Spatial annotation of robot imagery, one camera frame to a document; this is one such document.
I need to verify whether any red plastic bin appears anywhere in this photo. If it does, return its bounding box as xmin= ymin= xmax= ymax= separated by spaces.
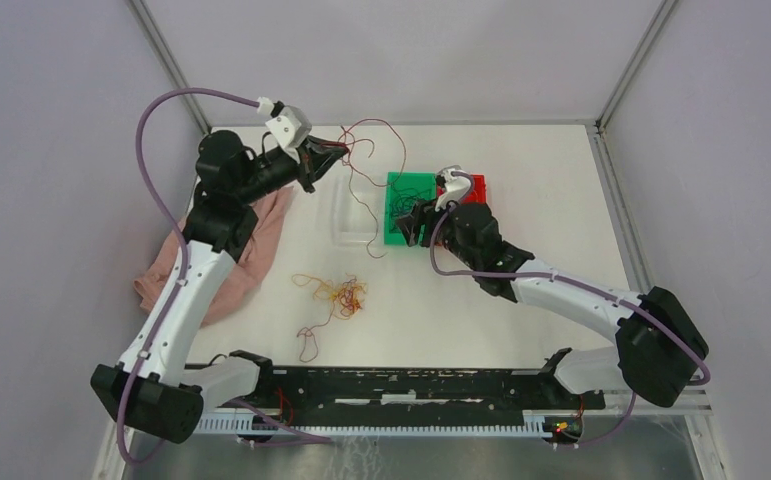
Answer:
xmin=436 ymin=174 xmax=487 ymax=204

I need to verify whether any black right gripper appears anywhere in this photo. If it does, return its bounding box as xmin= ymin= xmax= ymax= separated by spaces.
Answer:
xmin=395 ymin=189 xmax=480 ymax=270

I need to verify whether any white cable duct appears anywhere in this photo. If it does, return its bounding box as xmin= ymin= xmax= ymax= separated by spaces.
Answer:
xmin=193 ymin=410 xmax=552 ymax=439

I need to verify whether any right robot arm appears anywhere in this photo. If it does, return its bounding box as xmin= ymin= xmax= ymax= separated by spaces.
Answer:
xmin=395 ymin=201 xmax=710 ymax=408

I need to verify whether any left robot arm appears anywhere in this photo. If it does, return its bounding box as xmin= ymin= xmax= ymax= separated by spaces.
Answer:
xmin=90 ymin=130 xmax=349 ymax=444

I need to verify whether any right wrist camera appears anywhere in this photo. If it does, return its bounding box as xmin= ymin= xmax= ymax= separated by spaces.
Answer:
xmin=435 ymin=165 xmax=475 ymax=211

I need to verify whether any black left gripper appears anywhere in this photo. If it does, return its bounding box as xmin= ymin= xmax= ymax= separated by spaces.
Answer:
xmin=237 ymin=134 xmax=349 ymax=205

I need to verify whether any green plastic bin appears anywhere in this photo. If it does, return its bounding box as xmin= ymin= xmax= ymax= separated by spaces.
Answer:
xmin=383 ymin=172 xmax=436 ymax=246

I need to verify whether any pink cloth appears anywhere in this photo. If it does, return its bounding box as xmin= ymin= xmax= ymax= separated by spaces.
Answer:
xmin=133 ymin=187 xmax=295 ymax=327

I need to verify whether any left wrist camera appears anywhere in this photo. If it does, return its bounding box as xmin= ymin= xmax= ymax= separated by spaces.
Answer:
xmin=265 ymin=102 xmax=312 ymax=150

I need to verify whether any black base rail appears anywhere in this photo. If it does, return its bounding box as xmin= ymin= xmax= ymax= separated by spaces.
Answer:
xmin=186 ymin=365 xmax=606 ymax=429

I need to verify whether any clear plastic bin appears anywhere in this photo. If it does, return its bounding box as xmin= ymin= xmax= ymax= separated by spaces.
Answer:
xmin=331 ymin=171 xmax=385 ymax=248

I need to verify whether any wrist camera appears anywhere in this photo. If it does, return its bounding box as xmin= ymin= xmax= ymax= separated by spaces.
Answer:
xmin=265 ymin=102 xmax=312 ymax=150
xmin=435 ymin=165 xmax=475 ymax=211

